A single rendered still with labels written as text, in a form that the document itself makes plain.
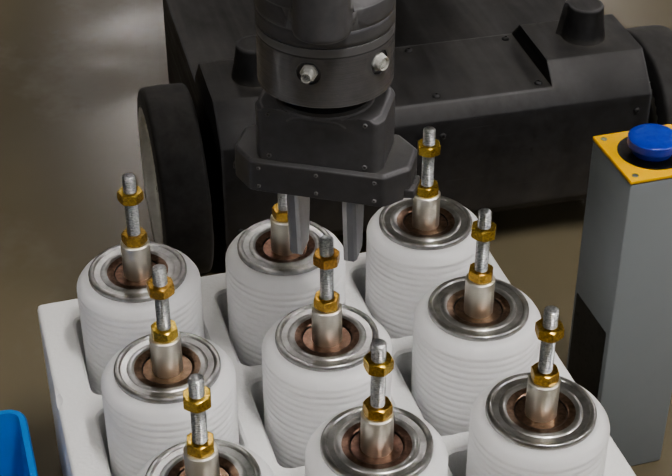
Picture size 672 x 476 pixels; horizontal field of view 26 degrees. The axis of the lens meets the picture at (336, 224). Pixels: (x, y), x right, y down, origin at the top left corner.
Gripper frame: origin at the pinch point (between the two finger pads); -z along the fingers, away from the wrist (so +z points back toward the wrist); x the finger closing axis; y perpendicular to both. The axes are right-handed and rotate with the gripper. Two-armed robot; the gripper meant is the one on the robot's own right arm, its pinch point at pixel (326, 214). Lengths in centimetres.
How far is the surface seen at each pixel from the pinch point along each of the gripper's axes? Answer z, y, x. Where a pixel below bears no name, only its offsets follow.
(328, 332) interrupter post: -9.5, 1.0, -0.4
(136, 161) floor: -36, -56, 37
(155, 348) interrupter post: -8.3, 6.9, 10.6
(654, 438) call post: -33.0, -19.1, -25.3
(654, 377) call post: -25.6, -18.6, -24.4
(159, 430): -12.4, 10.6, 9.3
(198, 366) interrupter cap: -10.7, 5.4, 8.0
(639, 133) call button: -3.0, -20.9, -20.3
